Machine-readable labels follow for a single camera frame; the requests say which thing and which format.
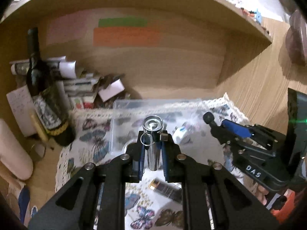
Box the silver metal cylinder flashlight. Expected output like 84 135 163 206
140 115 165 171

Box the clear plastic storage box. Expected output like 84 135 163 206
111 99 223 160

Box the white small bottle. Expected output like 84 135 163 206
172 122 192 145

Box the butterfly print lace cloth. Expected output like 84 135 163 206
55 95 258 229

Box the beige cylindrical object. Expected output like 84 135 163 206
0 118 33 181

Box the yellow lip balm tube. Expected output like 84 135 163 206
29 111 49 143

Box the dark wine bottle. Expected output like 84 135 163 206
26 28 75 147

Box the white notepaper sheet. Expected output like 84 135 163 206
6 85 36 137

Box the stack of books and papers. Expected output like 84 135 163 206
11 56 126 112

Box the orange sticky note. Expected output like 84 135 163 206
93 26 160 47

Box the green sticky note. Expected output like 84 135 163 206
98 17 148 28

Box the pink sticky note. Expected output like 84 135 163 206
46 12 87 45

